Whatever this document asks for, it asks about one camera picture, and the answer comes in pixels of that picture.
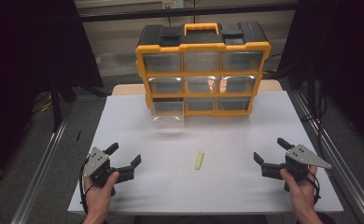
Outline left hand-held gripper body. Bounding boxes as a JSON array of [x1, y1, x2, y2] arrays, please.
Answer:
[[83, 147, 136, 189]]

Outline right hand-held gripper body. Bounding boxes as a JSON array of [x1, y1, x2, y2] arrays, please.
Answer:
[[259, 143, 333, 192]]

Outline person's right hand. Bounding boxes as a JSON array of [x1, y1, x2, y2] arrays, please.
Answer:
[[279, 165, 320, 217]]

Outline person's left hand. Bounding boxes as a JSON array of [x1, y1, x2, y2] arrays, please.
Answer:
[[82, 170, 120, 217]]

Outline pulled-out clear plastic drawer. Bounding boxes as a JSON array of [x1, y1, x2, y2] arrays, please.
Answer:
[[149, 98, 186, 130]]

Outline yellow-green stick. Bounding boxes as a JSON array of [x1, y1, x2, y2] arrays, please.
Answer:
[[194, 150, 205, 171]]

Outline black metal stand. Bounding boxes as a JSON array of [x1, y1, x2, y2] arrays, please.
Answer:
[[49, 70, 63, 133]]

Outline black curtain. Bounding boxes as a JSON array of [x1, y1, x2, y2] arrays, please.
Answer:
[[0, 0, 105, 190], [277, 0, 364, 153]]

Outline set of closed clear drawers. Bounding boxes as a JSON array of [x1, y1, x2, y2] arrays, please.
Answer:
[[143, 50, 264, 112]]

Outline yellow black drawer organizer cabinet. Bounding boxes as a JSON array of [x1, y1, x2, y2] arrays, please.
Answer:
[[134, 21, 273, 119]]

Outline black horizontal bar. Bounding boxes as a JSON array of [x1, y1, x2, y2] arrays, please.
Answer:
[[77, 2, 299, 23]]

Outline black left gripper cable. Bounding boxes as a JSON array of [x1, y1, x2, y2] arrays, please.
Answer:
[[78, 158, 96, 215]]

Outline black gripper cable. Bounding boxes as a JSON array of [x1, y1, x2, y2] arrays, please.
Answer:
[[78, 158, 96, 215], [306, 169, 322, 206]]

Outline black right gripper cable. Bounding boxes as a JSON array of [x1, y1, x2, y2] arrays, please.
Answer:
[[306, 169, 322, 206]]

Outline metal floor rail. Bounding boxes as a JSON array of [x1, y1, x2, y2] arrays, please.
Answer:
[[9, 120, 68, 224], [289, 89, 364, 224]]

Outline black floor cables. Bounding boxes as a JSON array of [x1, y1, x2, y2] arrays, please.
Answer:
[[300, 83, 329, 162]]

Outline yellow floor cable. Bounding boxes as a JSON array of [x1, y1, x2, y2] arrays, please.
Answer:
[[38, 92, 54, 114]]

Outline white wall socket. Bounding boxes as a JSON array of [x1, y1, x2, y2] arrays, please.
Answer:
[[161, 0, 185, 9]]

